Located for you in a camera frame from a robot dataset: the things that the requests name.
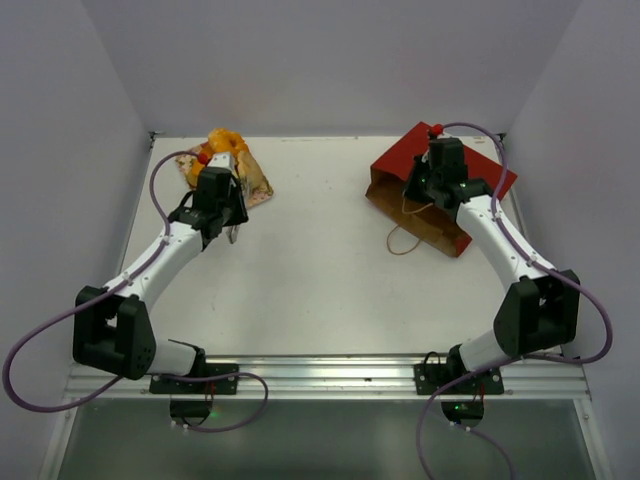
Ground silver metal tongs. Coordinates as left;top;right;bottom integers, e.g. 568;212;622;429
226;176;249;244

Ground round beige bread bun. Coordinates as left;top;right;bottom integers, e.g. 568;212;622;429
236;150;264;192

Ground red paper bag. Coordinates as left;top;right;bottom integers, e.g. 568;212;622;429
366;122;517;257

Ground glazed fake donut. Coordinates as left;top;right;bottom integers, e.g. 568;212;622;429
207;128;249;156

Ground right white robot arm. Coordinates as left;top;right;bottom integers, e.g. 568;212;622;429
403;138;579;393

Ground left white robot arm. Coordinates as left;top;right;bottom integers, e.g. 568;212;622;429
72;167;248;393

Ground floral patterned tray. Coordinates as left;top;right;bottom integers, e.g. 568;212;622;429
175;142;274;208

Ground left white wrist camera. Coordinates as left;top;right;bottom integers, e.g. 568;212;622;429
198;152;235;171

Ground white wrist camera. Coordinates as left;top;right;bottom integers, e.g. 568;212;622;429
198;152;235;171
427;123;453;142

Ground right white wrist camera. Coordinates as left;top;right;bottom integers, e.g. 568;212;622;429
427;123;453;142

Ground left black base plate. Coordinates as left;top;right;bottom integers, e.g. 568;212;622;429
149;362;239;395

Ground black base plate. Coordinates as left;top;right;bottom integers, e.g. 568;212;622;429
149;362;239;395
413;348;505;395

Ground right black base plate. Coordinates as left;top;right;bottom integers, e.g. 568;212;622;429
413;348;505;395

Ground aluminium mounting rail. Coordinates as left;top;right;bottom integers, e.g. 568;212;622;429
64;355;591;399

